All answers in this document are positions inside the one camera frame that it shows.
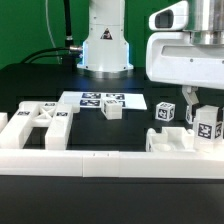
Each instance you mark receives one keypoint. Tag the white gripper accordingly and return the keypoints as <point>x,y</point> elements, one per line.
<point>171,58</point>

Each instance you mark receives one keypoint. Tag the white chair seat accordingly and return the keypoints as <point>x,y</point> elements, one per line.
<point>170,139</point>

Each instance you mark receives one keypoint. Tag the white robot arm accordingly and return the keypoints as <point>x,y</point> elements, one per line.
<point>106,52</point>

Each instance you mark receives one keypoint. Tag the white U-shaped obstacle fence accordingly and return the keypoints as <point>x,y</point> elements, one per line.
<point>194,164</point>

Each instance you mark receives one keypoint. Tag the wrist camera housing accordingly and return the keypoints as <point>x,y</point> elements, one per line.
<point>172,18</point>

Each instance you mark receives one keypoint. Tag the white chair back frame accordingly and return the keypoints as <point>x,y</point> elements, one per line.
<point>55,117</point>

